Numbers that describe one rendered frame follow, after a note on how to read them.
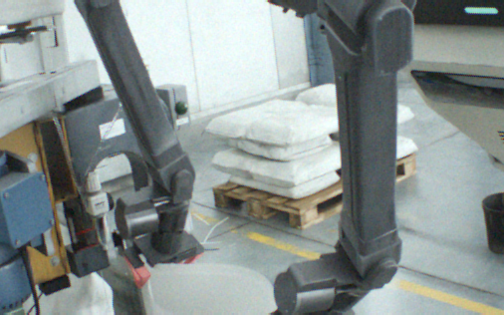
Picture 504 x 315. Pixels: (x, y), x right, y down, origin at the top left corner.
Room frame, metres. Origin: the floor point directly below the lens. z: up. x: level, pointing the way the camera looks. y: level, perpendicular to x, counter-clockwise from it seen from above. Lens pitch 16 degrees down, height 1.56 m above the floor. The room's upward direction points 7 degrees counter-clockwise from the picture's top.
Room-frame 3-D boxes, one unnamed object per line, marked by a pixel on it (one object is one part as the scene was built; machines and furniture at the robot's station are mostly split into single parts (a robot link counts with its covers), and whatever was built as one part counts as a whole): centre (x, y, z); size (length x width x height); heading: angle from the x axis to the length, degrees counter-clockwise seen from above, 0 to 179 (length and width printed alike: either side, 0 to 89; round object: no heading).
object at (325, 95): (4.72, -0.64, 0.56); 0.67 x 0.43 x 0.15; 39
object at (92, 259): (1.26, 0.37, 1.04); 0.08 x 0.06 x 0.05; 129
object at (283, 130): (4.15, -0.31, 0.56); 0.66 x 0.42 x 0.15; 129
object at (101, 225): (1.22, 0.32, 1.11); 0.03 x 0.03 x 0.06
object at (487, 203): (3.15, -1.28, 0.13); 0.30 x 0.30 x 0.26
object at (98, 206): (1.23, 0.31, 1.14); 0.05 x 0.04 x 0.16; 129
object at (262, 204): (4.50, -0.40, 0.07); 1.20 x 0.82 x 0.14; 131
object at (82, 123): (1.43, 0.35, 1.21); 0.30 x 0.25 x 0.30; 39
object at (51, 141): (1.30, 0.44, 1.26); 0.22 x 0.05 x 0.16; 39
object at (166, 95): (1.44, 0.17, 1.28); 0.08 x 0.05 x 0.09; 39
